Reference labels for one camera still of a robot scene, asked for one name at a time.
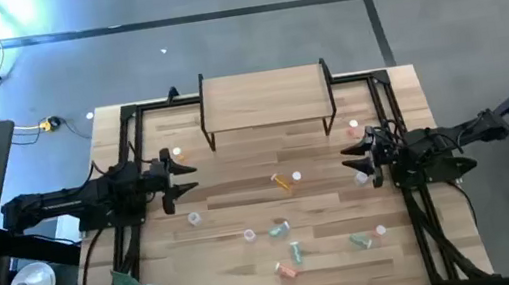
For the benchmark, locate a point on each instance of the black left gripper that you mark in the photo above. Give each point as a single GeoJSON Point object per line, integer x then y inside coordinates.
{"type": "Point", "coordinates": [154, 180]}

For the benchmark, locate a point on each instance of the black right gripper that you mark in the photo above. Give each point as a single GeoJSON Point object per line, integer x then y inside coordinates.
{"type": "Point", "coordinates": [387, 155]}

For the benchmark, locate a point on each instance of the clear pill bottle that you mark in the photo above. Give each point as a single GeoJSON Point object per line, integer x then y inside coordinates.
{"type": "Point", "coordinates": [361, 178]}

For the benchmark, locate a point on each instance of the pink pill bottle white cap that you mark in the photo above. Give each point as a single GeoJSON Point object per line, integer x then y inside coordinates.
{"type": "Point", "coordinates": [353, 127]}
{"type": "Point", "coordinates": [380, 230]}
{"type": "Point", "coordinates": [285, 270]}

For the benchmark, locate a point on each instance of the clear bottle with pink pills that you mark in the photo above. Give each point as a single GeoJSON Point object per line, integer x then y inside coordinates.
{"type": "Point", "coordinates": [249, 234]}

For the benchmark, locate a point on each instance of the green pill bottle white cap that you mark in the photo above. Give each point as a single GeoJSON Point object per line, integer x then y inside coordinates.
{"type": "Point", "coordinates": [360, 241]}
{"type": "Point", "coordinates": [295, 252]}

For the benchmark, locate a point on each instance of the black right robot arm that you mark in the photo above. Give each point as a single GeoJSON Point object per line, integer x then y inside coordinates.
{"type": "Point", "coordinates": [436, 140]}

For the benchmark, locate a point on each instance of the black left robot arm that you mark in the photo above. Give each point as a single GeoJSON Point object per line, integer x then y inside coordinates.
{"type": "Point", "coordinates": [56, 205]}

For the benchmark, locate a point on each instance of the small white disc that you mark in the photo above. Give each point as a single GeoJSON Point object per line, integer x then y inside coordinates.
{"type": "Point", "coordinates": [90, 115]}

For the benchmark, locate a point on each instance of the small white floor scrap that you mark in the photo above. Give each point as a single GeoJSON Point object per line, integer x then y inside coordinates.
{"type": "Point", "coordinates": [163, 51]}

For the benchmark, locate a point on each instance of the black plug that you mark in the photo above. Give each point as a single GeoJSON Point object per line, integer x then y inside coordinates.
{"type": "Point", "coordinates": [55, 122]}

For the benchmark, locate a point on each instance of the yellow plug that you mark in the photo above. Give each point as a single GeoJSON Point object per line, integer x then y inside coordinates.
{"type": "Point", "coordinates": [46, 125]}

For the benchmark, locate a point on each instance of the black desk leg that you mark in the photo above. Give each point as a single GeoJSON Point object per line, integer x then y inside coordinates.
{"type": "Point", "coordinates": [32, 246]}

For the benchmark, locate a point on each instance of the black frame clamp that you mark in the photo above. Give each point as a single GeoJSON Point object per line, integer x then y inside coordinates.
{"type": "Point", "coordinates": [172, 94]}

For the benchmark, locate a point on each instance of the wooden shelf black metal frame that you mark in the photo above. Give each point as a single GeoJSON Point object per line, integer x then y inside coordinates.
{"type": "Point", "coordinates": [265, 98]}

